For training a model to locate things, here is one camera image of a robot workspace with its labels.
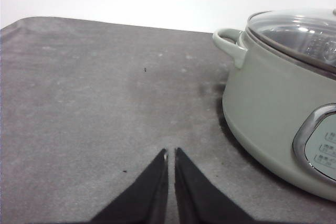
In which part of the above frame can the grey table mat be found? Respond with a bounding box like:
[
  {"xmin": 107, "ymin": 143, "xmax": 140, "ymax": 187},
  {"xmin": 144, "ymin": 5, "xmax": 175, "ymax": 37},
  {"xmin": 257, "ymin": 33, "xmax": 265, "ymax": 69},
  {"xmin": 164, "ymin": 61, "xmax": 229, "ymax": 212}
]
[{"xmin": 0, "ymin": 17, "xmax": 336, "ymax": 224}]

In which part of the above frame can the glass steamer lid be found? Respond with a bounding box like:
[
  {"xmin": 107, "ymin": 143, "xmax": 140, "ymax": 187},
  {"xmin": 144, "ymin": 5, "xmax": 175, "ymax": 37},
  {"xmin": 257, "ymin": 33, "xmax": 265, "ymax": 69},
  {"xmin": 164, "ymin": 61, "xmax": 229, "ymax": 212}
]
[{"xmin": 246, "ymin": 9, "xmax": 336, "ymax": 76}]

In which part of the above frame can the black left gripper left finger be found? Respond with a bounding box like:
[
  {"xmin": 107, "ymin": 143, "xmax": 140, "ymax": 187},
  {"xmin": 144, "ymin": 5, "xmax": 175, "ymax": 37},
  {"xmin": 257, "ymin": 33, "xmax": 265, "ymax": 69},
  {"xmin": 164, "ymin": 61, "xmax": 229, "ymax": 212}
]
[{"xmin": 91, "ymin": 148, "xmax": 169, "ymax": 224}]

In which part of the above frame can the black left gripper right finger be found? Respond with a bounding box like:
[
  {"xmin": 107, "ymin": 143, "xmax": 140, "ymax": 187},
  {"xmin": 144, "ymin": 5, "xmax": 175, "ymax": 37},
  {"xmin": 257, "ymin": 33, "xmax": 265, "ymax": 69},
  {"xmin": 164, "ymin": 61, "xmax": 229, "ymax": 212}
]
[{"xmin": 175, "ymin": 147, "xmax": 258, "ymax": 224}]

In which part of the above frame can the green electric steamer pot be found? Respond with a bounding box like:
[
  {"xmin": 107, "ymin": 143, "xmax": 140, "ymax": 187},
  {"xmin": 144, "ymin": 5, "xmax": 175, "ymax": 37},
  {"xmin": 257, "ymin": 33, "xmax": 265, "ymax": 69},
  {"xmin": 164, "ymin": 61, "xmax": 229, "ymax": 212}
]
[{"xmin": 213, "ymin": 28, "xmax": 336, "ymax": 202}]

